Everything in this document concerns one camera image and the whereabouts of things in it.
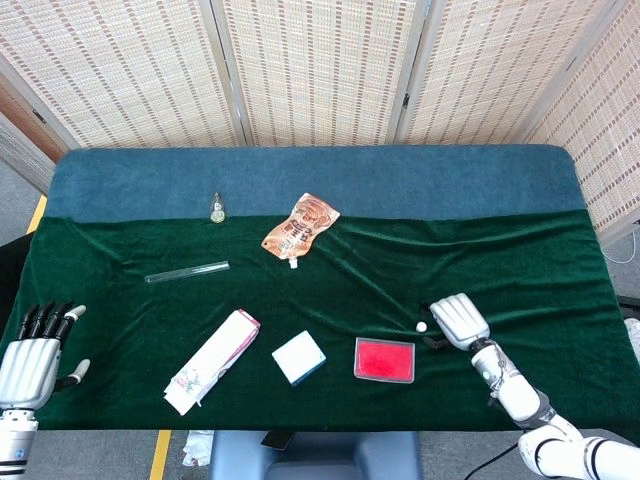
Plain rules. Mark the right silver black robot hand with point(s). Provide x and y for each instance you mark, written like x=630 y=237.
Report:
x=460 y=320

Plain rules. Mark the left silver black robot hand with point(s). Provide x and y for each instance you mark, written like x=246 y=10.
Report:
x=25 y=365

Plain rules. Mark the small white cap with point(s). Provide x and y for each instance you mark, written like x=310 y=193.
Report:
x=421 y=327

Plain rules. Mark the transparent glass test tube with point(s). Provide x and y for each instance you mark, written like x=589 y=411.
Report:
x=187 y=272

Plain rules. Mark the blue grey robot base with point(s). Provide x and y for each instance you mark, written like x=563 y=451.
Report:
x=320 y=457

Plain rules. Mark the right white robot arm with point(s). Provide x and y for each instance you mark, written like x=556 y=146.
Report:
x=520 y=395

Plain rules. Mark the red ink pad clear case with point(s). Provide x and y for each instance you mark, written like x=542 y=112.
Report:
x=384 y=360

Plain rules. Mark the dark green velvet cloth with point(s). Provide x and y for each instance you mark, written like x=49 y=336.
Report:
x=375 y=280

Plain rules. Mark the black bulky object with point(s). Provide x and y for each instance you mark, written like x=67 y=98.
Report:
x=10 y=260

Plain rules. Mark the small light blue box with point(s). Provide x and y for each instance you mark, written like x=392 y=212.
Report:
x=297 y=356

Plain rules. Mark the white rounded object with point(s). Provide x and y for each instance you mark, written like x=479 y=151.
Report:
x=634 y=332

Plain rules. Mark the blue carpet table cover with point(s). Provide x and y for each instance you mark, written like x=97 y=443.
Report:
x=350 y=175

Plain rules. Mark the orange spouted drink pouch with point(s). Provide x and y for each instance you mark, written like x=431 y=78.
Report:
x=300 y=225

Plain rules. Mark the long white floral box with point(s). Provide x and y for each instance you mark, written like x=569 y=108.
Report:
x=215 y=360

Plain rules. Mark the crumpled white cloth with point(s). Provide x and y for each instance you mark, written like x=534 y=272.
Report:
x=197 y=447

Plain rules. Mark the grey woven screen panel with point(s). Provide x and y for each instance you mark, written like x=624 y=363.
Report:
x=20 y=150

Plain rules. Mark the woven bamboo screen panel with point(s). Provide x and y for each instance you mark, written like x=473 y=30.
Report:
x=125 y=70
x=495 y=70
x=605 y=130
x=320 y=70

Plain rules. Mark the small glass bottle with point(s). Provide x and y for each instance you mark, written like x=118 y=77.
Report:
x=218 y=211

